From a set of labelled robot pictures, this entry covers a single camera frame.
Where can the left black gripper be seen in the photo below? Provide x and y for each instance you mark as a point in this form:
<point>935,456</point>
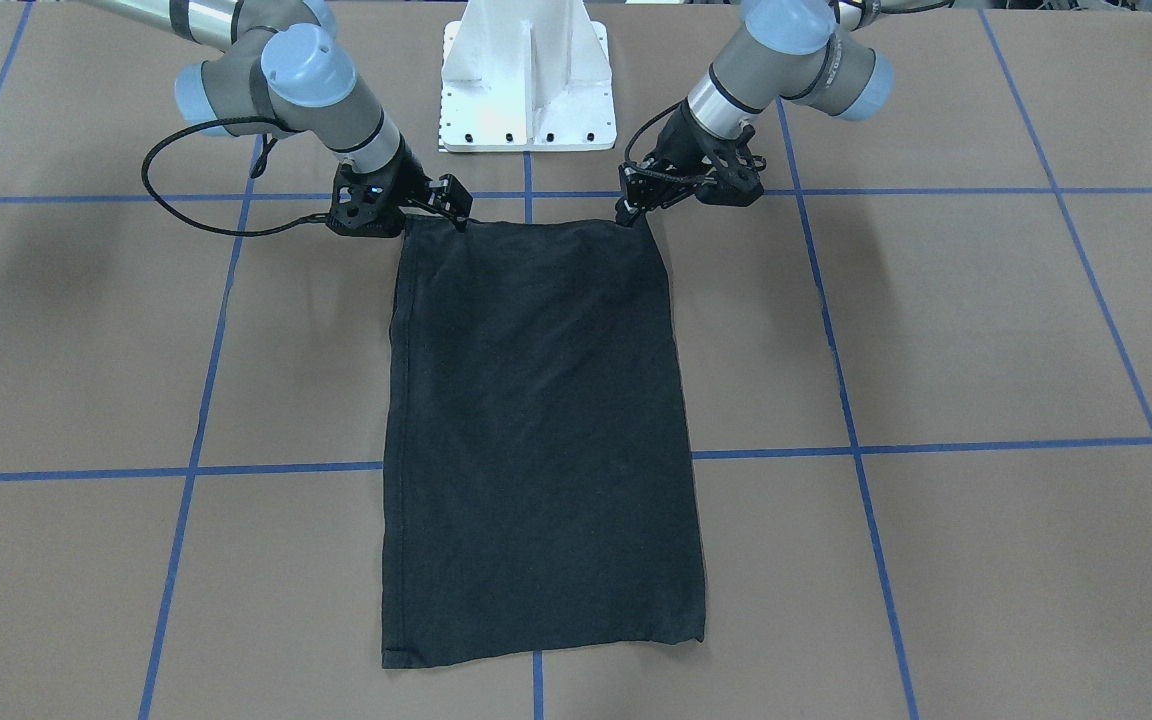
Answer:
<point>681,153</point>

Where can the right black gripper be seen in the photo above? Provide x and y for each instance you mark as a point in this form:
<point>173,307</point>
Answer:
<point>409,180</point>

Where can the black graphic t-shirt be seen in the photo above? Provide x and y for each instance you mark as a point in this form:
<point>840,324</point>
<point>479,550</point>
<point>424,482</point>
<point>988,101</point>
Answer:
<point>538,491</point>

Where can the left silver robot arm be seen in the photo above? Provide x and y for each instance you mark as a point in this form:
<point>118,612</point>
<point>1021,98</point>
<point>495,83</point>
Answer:
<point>976,116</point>

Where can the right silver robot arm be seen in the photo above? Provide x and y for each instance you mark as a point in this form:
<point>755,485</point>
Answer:
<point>281,73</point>

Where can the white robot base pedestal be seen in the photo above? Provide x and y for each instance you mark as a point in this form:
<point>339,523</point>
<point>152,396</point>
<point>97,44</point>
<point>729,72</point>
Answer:
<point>526,76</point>

